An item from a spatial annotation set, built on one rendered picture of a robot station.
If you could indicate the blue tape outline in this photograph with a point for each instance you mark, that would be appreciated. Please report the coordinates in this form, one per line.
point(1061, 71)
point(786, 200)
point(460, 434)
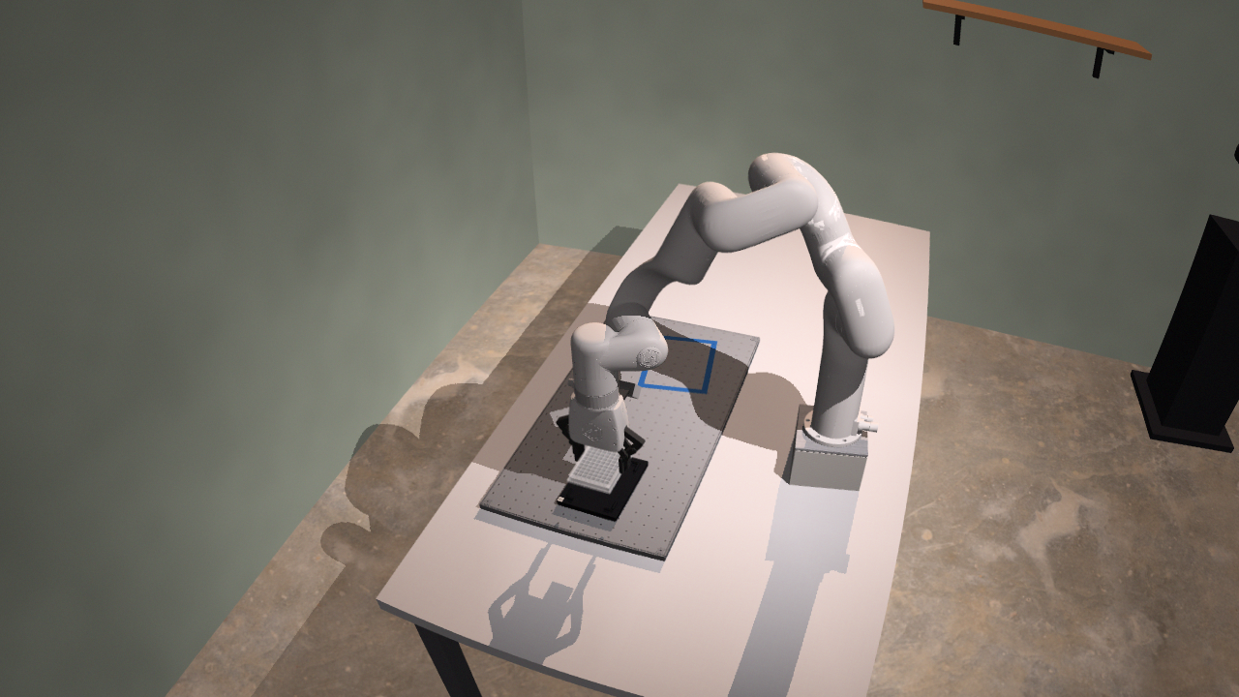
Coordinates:
point(707, 374)

